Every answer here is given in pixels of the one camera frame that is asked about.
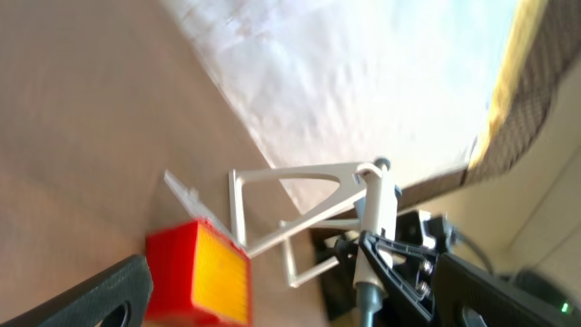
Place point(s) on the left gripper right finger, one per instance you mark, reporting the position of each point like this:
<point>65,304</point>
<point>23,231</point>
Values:
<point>476,295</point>

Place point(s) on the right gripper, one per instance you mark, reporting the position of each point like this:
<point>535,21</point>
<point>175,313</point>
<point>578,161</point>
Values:
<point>410,229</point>

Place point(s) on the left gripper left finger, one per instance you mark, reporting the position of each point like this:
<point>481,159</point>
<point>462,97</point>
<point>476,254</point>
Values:
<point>81,300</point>

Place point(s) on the white pipette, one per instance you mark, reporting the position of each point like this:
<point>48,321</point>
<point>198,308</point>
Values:
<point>379,204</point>

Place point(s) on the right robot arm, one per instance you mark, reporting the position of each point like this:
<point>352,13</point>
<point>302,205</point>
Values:
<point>544,290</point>

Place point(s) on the red and yellow tip box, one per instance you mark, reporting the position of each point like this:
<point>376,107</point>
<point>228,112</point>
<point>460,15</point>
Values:
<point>174,272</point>

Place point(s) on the white and blue stand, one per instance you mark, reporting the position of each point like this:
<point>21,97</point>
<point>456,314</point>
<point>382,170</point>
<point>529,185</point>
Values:
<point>236,204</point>

